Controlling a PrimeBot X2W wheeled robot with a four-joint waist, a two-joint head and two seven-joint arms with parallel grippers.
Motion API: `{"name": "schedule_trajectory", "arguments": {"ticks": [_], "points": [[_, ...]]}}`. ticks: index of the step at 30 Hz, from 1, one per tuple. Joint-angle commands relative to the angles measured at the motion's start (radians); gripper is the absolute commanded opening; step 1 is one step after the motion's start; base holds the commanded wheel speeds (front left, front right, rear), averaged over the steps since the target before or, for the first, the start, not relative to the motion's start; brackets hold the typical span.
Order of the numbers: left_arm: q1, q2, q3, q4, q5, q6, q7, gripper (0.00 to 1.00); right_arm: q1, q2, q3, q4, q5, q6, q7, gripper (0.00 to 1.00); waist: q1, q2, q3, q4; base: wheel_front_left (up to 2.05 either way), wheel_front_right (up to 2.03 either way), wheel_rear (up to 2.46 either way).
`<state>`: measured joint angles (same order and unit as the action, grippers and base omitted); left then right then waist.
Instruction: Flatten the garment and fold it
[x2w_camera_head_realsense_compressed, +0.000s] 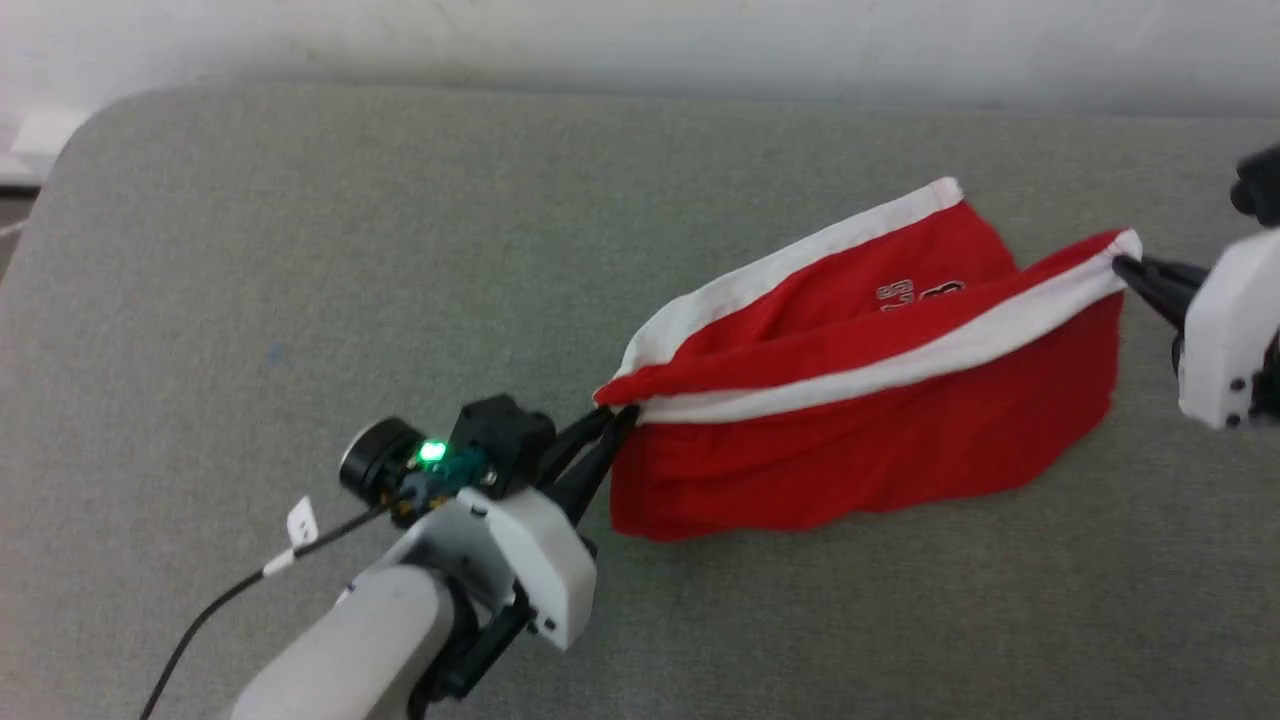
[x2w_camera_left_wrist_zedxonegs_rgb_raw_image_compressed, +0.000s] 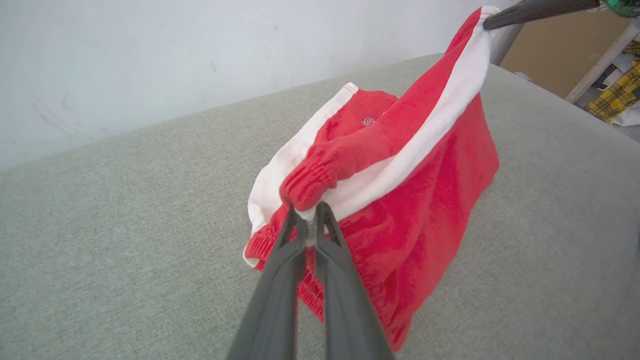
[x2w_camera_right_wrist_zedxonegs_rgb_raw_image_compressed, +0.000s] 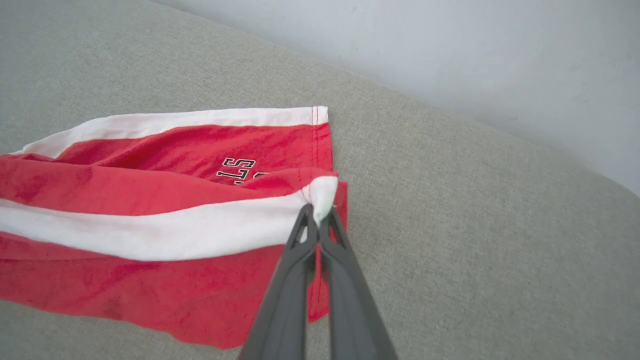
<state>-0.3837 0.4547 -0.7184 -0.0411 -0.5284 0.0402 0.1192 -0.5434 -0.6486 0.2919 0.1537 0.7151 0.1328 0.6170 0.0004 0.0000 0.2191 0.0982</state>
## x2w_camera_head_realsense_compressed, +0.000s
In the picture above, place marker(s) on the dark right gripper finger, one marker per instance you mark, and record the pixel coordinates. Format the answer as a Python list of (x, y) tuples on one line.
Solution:
[(1170, 305), (1165, 272)]

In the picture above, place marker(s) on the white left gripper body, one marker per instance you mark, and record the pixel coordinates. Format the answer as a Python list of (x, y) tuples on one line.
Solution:
[(530, 560)]

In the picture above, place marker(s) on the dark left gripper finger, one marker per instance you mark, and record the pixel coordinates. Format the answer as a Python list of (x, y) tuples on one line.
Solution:
[(585, 435), (600, 465)]

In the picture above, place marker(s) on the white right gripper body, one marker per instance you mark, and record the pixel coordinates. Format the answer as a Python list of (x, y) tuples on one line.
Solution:
[(1235, 330)]

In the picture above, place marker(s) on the red shorts with white waistband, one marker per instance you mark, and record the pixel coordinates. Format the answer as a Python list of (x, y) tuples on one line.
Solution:
[(850, 450)]

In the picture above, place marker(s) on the grey fabric sofa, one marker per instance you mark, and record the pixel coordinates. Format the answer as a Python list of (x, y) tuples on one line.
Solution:
[(300, 300)]

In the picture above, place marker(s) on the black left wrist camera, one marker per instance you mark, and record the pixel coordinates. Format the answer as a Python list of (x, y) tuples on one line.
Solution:
[(500, 440)]

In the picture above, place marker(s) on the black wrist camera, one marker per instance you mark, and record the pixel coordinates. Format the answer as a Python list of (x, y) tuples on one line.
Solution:
[(500, 440), (1262, 185)]

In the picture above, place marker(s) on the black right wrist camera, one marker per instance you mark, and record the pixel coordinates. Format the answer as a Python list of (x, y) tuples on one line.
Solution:
[(1262, 185)]

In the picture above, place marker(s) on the white wall box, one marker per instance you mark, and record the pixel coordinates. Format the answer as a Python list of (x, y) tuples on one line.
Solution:
[(45, 140)]

